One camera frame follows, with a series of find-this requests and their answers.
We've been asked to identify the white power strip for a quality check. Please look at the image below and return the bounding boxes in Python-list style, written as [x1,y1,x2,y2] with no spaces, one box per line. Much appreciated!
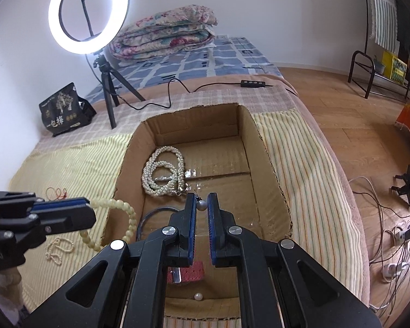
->
[383,224,410,248]

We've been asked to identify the beige checked blanket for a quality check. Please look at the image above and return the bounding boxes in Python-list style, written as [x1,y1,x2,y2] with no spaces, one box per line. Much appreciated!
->
[31,73,371,315]

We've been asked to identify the white ring light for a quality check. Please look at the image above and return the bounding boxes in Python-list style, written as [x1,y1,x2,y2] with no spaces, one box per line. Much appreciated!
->
[48,0,130,55]

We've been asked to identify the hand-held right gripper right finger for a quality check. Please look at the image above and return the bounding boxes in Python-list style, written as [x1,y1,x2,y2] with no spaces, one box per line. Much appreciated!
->
[207,192,383,328]

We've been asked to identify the long white pearl necklace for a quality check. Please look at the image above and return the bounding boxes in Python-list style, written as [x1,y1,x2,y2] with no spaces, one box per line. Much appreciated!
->
[141,146,189,198]

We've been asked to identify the red string pendant necklace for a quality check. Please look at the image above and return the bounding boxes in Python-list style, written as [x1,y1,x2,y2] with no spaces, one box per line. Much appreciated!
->
[46,187,68,200]

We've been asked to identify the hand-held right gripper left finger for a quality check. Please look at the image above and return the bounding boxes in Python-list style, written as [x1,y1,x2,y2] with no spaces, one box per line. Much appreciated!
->
[22,192,197,328]

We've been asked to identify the black printed bag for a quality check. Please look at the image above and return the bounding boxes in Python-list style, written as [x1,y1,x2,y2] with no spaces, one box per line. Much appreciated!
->
[39,83,97,137]

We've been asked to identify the small pearl bracelet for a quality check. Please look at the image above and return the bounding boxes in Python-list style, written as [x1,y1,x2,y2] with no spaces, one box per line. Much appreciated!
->
[45,237,75,266]

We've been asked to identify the folded floral quilt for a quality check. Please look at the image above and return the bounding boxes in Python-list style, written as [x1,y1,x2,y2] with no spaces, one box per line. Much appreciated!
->
[109,4,218,63]

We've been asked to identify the floor cables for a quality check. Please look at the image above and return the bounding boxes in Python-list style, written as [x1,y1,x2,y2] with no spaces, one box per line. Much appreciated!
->
[348,176,410,311]

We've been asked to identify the cream large bead necklace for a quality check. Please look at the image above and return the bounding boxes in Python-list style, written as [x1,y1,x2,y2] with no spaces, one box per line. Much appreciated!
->
[80,197,137,251]

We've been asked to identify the yellow box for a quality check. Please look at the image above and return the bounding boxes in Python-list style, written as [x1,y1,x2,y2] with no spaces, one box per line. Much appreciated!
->
[382,51,407,83]

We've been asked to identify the black tripod stand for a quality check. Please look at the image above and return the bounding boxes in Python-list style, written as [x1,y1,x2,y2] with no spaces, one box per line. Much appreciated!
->
[92,54,147,130]

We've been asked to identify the black metal clothes rack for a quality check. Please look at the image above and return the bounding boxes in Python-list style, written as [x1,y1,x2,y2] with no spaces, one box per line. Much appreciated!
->
[348,0,410,101]

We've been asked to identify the striped hanging cloth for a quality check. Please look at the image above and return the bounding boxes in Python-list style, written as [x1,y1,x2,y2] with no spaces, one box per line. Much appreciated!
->
[368,0,402,52]

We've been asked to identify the blue checked bedsheet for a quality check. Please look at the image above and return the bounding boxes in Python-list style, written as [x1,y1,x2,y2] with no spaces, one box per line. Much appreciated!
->
[85,35,281,105]

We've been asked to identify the cardboard box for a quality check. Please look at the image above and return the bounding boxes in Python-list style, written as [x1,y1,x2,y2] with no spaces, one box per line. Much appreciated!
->
[101,102,292,318]

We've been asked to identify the green bangle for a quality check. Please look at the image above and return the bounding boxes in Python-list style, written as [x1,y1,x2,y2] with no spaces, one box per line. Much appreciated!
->
[136,207,181,243]

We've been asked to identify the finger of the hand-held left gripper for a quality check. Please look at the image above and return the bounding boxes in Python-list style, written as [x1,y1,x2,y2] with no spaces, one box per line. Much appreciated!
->
[7,204,97,247]
[0,191,90,215]

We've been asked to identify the reddish brown strap bracelet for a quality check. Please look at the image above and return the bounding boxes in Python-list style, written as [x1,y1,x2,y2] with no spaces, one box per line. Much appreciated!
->
[171,260,206,285]

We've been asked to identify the black cable with controller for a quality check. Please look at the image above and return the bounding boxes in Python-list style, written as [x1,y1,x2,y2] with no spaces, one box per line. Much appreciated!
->
[85,54,298,110]

